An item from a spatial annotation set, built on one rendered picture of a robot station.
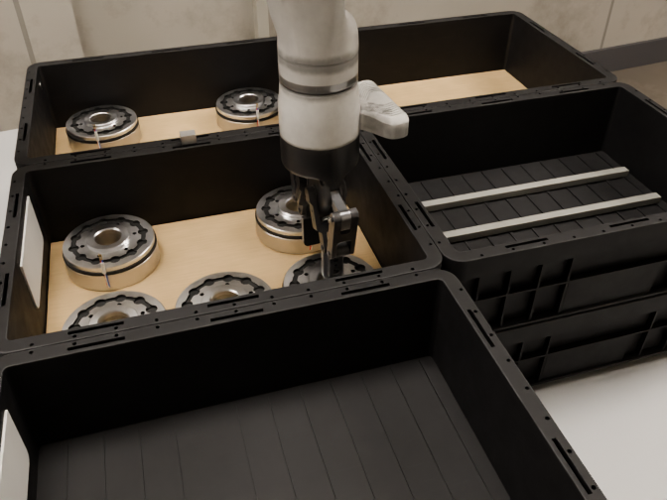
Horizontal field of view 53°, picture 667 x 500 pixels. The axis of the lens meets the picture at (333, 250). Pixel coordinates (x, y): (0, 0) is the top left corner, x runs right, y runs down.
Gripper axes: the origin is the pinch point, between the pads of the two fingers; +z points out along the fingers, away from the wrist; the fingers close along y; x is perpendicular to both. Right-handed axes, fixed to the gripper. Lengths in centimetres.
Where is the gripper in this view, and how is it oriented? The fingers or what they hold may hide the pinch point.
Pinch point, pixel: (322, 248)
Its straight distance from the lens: 71.3
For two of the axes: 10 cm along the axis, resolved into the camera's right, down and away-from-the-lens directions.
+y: 3.6, 5.8, -7.3
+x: 9.3, -2.3, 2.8
